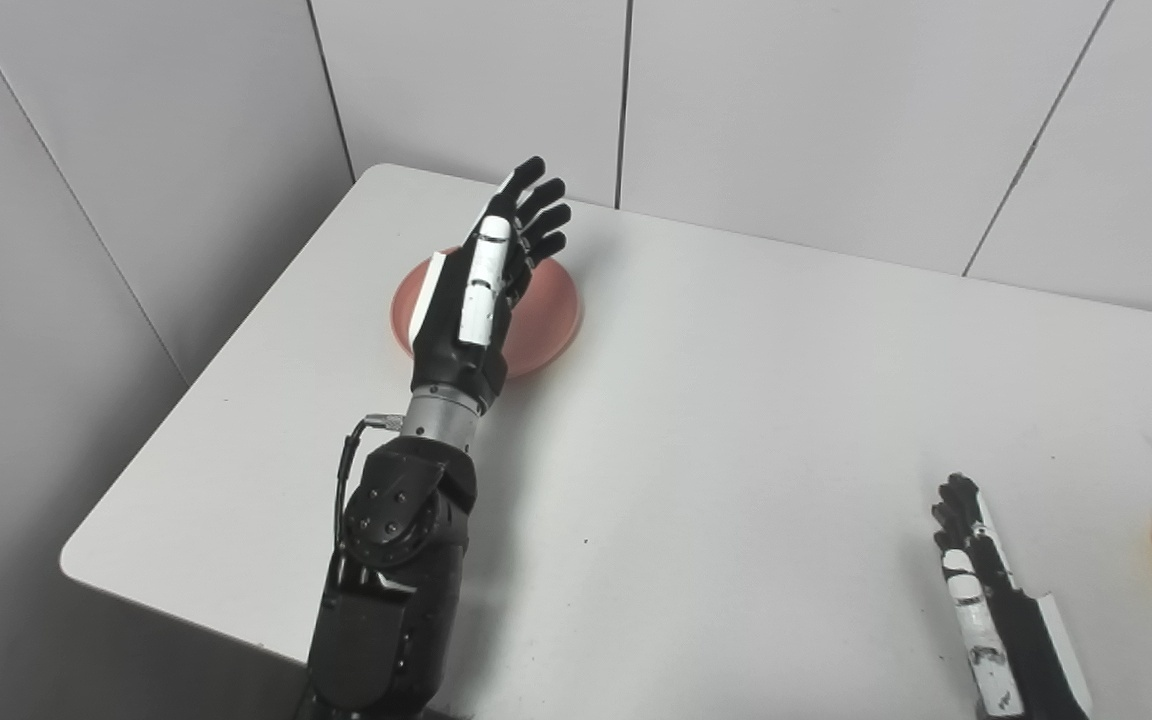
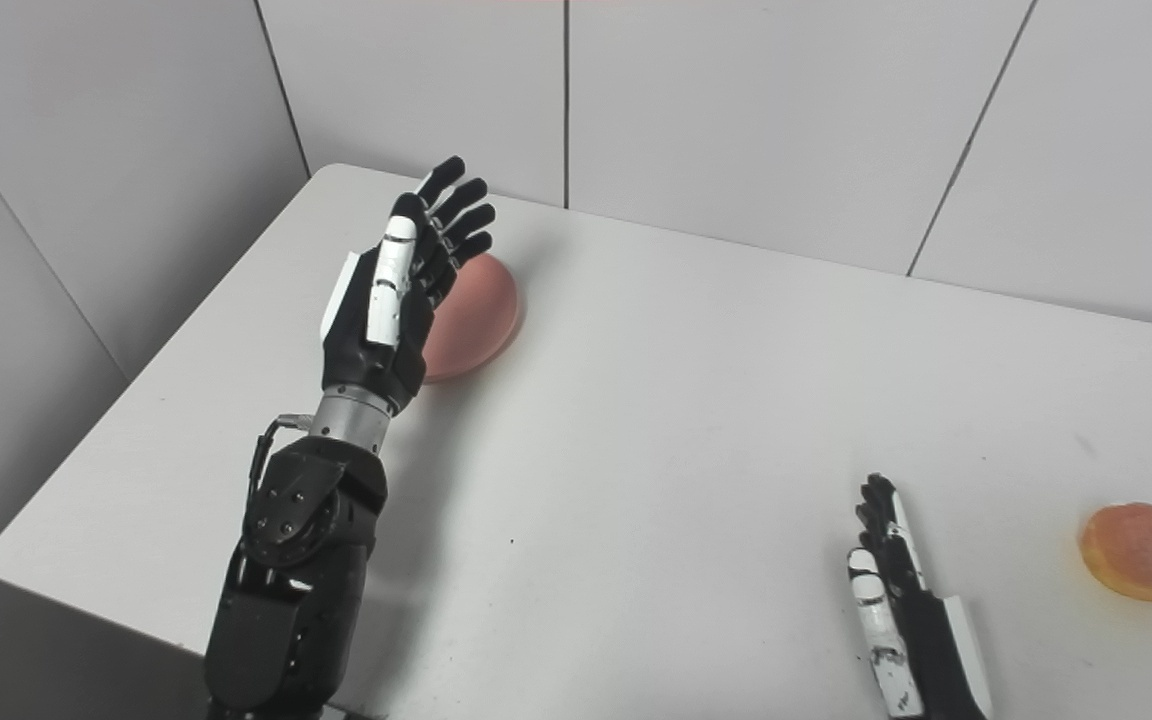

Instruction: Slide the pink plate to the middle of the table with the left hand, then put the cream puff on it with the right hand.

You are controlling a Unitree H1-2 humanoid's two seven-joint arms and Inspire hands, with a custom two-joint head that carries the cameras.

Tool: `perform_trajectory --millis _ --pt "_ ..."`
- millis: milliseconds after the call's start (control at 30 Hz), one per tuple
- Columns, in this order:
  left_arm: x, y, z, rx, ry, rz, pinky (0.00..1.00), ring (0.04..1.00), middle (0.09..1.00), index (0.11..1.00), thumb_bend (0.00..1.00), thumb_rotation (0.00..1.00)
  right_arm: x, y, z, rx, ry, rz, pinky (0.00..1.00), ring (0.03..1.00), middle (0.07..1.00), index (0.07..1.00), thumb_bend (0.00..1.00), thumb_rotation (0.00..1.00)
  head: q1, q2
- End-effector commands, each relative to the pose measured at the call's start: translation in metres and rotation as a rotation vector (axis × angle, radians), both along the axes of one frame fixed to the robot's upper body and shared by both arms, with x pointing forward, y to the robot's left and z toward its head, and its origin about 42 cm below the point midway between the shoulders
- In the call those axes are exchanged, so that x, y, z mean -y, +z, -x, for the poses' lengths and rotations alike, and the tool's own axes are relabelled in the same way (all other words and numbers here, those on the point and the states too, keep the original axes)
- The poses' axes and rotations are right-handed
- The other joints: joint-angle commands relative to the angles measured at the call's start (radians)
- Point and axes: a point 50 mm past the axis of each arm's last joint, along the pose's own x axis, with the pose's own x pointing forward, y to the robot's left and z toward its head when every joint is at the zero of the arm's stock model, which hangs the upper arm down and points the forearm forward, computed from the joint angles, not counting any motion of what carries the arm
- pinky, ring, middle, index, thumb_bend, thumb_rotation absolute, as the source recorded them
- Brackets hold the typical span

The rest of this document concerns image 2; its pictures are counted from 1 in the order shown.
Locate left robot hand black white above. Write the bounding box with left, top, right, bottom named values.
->
left=320, top=155, right=496, bottom=414

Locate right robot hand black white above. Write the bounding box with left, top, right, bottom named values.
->
left=847, top=473, right=994, bottom=720

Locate pink round plate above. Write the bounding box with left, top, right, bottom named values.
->
left=422, top=253, right=521, bottom=383

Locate orange cream puff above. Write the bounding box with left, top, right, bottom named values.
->
left=1080, top=502, right=1152, bottom=603

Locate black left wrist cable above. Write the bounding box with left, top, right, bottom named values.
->
left=248, top=414, right=315, bottom=501

